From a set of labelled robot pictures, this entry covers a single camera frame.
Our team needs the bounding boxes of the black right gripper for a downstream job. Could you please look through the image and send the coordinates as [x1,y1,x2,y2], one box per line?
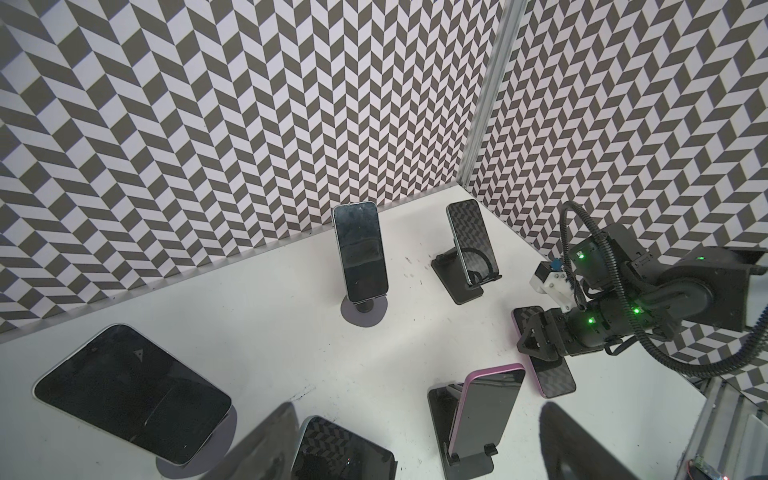
[517,308,624,359]

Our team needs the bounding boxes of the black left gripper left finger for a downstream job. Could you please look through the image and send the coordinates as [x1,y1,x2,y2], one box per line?
[202,402,299,480]

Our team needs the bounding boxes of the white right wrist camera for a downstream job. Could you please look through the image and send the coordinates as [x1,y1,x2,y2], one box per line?
[529,260,578,312]

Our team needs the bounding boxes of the round grey stand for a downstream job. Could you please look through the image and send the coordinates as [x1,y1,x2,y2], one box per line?
[155,405,238,479]
[340,295,388,328]

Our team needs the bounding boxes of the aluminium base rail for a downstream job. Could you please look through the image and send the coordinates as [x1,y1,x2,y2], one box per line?
[675,378,767,480]

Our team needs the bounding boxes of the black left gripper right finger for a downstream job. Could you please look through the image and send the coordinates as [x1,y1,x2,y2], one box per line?
[539,402,637,480]

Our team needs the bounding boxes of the round grey stand back right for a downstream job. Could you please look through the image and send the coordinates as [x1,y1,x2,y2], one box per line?
[340,295,388,328]

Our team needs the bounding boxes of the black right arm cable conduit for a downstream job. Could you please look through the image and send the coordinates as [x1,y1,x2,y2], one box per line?
[559,200,768,380]

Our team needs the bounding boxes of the round grey stand back left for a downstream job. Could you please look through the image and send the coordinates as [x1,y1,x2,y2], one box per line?
[155,405,238,479]

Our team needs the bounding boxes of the black block stand far right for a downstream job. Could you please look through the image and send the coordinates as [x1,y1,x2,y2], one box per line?
[430,247,502,305]

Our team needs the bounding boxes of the aluminium corner post right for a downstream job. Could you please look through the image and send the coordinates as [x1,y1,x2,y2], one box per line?
[456,0,527,189]

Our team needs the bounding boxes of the green-edged phone on round stand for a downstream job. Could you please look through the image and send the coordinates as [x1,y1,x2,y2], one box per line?
[332,201,389,304]

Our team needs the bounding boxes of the dark phone on block stand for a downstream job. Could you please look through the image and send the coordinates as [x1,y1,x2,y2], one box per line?
[446,199,501,287]

